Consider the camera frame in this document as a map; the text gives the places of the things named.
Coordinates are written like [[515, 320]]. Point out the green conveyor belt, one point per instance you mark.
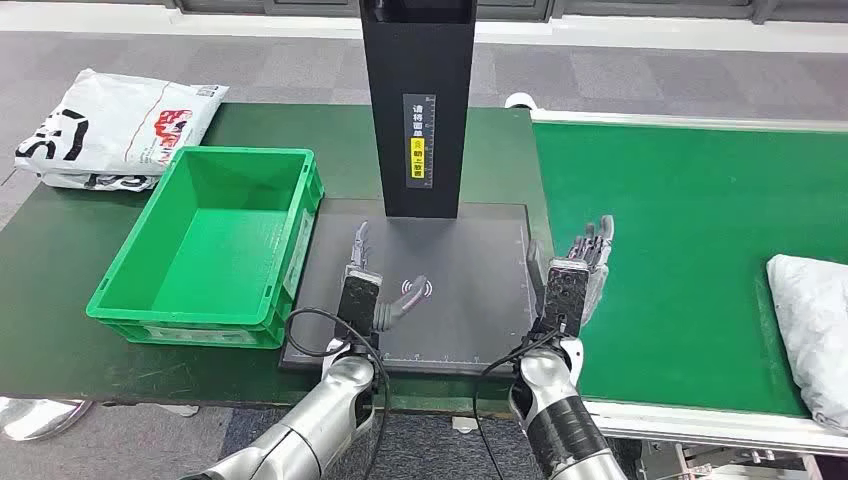
[[662, 199]]

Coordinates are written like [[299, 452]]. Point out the green plastic crate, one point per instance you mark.
[[218, 265]]

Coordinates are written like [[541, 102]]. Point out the white crate side label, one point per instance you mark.
[[299, 252]]

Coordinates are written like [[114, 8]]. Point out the dark window frame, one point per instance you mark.
[[596, 8]]

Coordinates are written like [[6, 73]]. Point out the white table foot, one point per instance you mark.
[[464, 424], [179, 410]]

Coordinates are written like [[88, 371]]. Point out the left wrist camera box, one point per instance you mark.
[[358, 301]]

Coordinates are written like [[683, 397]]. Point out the black scanner column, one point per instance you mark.
[[397, 66]]

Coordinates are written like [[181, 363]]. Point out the white poly parcel red logo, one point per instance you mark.
[[119, 119]]

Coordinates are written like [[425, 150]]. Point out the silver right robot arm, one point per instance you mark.
[[550, 384]]

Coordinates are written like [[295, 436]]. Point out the grey red-printed poly parcel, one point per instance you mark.
[[815, 318]]

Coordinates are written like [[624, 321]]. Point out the white conveyor roller end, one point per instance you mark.
[[520, 100]]

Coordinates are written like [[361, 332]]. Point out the black yellow column label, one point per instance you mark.
[[419, 132]]

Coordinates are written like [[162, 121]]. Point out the dark grey scanner platform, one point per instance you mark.
[[464, 298]]

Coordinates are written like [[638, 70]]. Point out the shiny silver base plate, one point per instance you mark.
[[40, 417]]

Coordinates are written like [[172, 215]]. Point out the white poly parcel black print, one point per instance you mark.
[[99, 181]]

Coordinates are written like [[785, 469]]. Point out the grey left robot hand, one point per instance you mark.
[[397, 311]]

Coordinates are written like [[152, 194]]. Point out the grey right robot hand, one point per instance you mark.
[[599, 278]]

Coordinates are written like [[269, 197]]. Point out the aluminium conveyor frame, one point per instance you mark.
[[696, 427]]

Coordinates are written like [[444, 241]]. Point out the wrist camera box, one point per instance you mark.
[[358, 301], [566, 298]]

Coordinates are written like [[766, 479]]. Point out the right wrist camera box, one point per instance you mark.
[[566, 298]]

